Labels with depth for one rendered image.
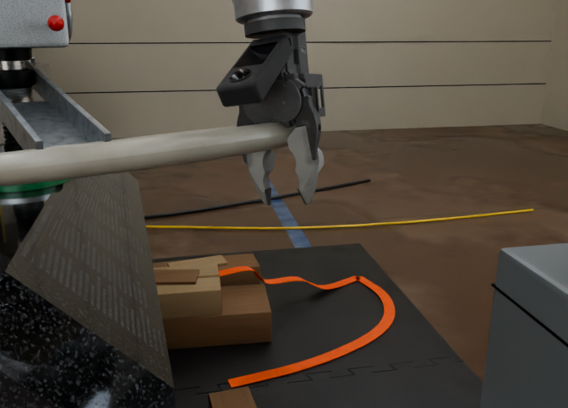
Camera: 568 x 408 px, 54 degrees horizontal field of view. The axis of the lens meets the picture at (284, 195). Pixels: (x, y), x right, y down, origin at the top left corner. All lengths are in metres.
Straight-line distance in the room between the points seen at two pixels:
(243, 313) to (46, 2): 1.26
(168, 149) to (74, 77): 5.74
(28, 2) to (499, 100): 6.46
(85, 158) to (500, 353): 0.62
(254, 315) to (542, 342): 1.44
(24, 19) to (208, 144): 0.81
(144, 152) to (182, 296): 1.54
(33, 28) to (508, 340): 1.06
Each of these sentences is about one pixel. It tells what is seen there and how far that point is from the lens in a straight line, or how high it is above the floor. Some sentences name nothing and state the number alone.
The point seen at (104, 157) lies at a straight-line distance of 0.53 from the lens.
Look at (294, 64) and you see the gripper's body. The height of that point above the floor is 1.10.
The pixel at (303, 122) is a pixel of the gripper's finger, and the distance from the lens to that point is 0.63.
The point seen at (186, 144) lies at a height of 1.04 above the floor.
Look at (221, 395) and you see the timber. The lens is 1.70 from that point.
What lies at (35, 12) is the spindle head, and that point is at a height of 1.18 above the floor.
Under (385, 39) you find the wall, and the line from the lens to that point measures 6.59.
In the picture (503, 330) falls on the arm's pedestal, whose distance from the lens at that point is 0.86.
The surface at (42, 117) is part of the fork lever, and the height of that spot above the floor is 0.97.
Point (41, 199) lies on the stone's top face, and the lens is 1.25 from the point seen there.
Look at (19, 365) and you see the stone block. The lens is 0.90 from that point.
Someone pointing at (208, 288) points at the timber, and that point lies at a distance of 2.05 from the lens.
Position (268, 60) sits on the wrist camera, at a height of 1.11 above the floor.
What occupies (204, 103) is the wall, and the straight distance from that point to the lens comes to 6.22.
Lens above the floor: 1.15
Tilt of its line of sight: 17 degrees down
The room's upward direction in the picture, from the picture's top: straight up
